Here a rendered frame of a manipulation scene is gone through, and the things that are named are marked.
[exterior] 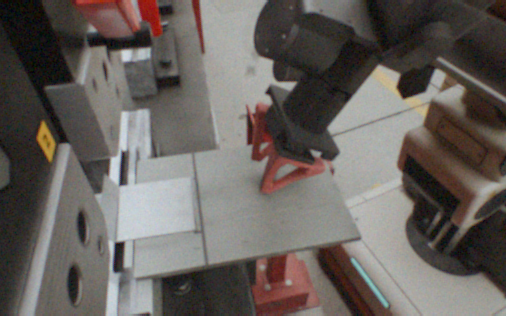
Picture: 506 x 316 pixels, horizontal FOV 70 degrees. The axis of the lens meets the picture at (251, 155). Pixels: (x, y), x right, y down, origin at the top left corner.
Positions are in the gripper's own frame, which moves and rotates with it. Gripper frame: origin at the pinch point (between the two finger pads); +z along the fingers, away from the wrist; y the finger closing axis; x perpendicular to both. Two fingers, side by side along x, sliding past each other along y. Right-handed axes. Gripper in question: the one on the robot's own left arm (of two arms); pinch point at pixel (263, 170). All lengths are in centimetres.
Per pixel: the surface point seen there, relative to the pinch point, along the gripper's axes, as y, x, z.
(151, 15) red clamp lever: -14.0, -16.7, -7.6
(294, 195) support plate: 2.1, 4.9, 1.0
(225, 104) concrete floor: -151, 62, 83
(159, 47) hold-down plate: -59, -6, 18
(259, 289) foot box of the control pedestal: -26, 51, 76
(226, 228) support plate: 5.3, -3.3, 5.7
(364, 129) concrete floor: -112, 127, 46
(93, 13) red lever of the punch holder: 12.4, -23.0, -17.3
